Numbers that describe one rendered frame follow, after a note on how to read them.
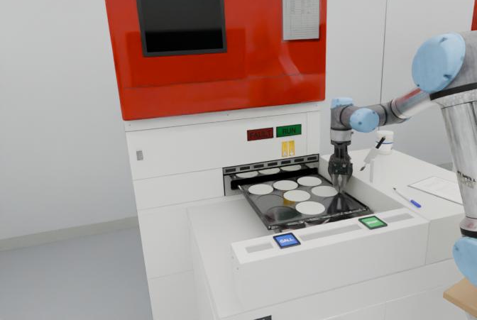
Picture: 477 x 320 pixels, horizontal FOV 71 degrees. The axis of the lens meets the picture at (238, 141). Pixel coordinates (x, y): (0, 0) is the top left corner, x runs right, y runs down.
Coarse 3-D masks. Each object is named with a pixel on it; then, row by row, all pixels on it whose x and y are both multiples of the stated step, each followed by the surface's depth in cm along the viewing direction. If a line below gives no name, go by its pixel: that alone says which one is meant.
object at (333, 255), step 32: (352, 224) 93; (416, 224) 92; (256, 256) 81; (288, 256) 82; (320, 256) 85; (352, 256) 88; (384, 256) 91; (416, 256) 94; (256, 288) 82; (288, 288) 85; (320, 288) 88
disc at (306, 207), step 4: (300, 204) 120; (304, 204) 119; (308, 204) 119; (312, 204) 119; (316, 204) 119; (320, 204) 119; (296, 208) 117; (300, 208) 117; (304, 208) 117; (308, 208) 117; (312, 208) 117; (316, 208) 116; (320, 208) 116; (304, 212) 114; (308, 212) 114; (312, 212) 114; (316, 212) 113; (320, 212) 113
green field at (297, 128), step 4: (280, 128) 142; (284, 128) 142; (288, 128) 143; (292, 128) 143; (296, 128) 144; (300, 128) 144; (280, 132) 142; (284, 132) 143; (288, 132) 143; (292, 132) 144; (296, 132) 144; (300, 132) 145
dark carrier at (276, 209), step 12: (276, 180) 142; (288, 180) 142; (324, 180) 139; (276, 192) 130; (264, 204) 121; (276, 204) 121; (288, 204) 120; (324, 204) 119; (336, 204) 118; (348, 204) 118; (360, 204) 117; (264, 216) 113; (276, 216) 112; (288, 216) 112; (300, 216) 111; (312, 216) 111
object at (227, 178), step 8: (272, 168) 145; (280, 168) 146; (288, 168) 147; (296, 168) 148; (304, 168) 149; (224, 176) 139; (232, 176) 140; (240, 176) 141; (248, 176) 142; (256, 176) 143; (224, 184) 140; (224, 192) 142; (232, 192) 142; (240, 192) 143
